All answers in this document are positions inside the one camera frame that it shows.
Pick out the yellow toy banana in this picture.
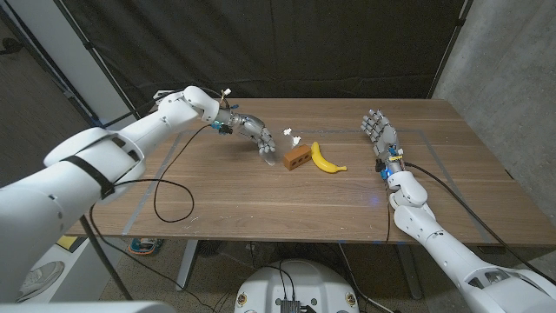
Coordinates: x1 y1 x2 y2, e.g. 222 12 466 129
309 141 348 175

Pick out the brown toy brick block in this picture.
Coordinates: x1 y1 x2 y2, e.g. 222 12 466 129
281 143 313 172

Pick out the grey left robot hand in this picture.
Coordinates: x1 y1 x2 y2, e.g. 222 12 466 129
215 108 277 156

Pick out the white robot torso edge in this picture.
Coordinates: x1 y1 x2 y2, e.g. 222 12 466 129
0 300 177 313

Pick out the black backdrop curtain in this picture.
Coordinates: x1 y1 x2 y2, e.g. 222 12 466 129
54 0 468 118

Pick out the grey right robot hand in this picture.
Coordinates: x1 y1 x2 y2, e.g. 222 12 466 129
360 109 406 175

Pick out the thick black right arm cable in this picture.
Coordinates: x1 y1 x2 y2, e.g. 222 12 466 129
403 162 556 287

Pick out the thin black right arm wire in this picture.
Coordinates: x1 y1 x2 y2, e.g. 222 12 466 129
384 177 392 244

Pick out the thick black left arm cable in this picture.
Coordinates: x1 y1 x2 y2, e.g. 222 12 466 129
77 86 229 302

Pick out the thin black arm wire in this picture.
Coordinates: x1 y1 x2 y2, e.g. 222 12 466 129
89 123 214 312
384 177 392 244

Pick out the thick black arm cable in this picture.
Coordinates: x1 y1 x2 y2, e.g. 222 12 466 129
403 162 556 287
77 86 229 302

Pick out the clear plastic screen protector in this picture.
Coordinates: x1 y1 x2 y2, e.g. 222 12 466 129
260 126 302 167

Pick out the thin black left arm wire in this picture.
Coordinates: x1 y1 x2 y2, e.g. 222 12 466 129
89 123 214 312

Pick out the black backdrop pole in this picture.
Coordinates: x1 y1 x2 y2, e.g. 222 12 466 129
427 0 474 99
51 0 142 123

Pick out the colourful sneaker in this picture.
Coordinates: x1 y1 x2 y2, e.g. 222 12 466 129
129 237 165 256

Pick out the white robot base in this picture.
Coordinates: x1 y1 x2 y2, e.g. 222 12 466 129
234 259 361 313

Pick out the grey table leg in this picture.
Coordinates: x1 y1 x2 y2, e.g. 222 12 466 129
394 243 423 300
175 239 199 291

